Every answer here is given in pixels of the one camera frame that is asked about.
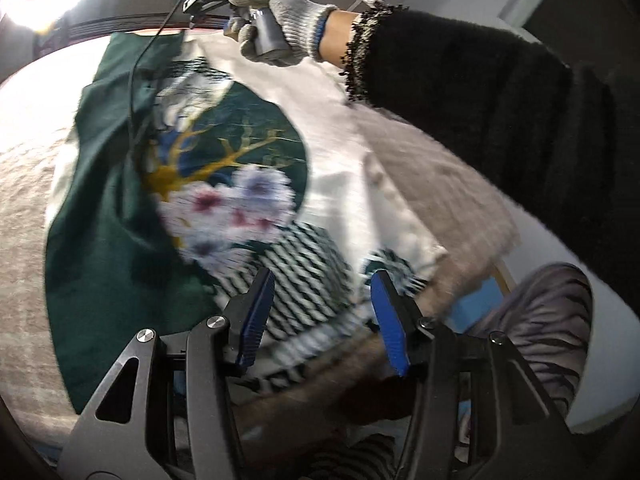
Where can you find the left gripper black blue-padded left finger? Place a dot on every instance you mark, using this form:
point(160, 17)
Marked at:
point(126, 430)

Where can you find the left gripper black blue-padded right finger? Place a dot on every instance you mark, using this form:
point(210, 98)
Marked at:
point(479, 411)

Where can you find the green white floral garment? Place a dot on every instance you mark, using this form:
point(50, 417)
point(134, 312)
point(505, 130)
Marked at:
point(189, 170)

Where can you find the black fuzzy sleeve forearm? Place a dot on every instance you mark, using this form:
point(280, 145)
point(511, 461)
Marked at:
point(558, 140)

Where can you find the grey knit gloved hand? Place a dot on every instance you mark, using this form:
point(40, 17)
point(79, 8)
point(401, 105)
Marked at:
point(302, 23)

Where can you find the grey striped trouser leg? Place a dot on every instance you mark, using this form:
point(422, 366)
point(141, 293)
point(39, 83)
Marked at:
point(548, 317)

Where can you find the beige knitted bed cover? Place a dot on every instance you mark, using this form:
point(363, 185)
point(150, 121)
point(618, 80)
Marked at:
point(38, 109)

